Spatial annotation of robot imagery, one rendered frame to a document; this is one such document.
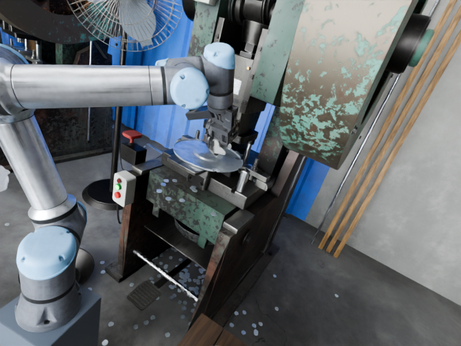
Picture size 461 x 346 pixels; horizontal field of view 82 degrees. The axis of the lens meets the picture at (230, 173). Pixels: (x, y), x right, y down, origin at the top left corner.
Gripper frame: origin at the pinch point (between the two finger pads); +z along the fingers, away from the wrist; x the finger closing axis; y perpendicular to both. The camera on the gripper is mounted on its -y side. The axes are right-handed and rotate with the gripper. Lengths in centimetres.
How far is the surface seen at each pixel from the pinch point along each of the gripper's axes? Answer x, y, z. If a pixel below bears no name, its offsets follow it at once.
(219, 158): 8.7, -3.9, 13.0
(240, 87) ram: 24.5, -5.4, -10.5
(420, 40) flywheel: 38, 42, -34
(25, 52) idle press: 27, -179, 23
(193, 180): -0.7, -10.5, 21.2
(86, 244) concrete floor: -36, -65, 79
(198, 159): 1.6, -8.9, 10.2
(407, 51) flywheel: 34, 41, -32
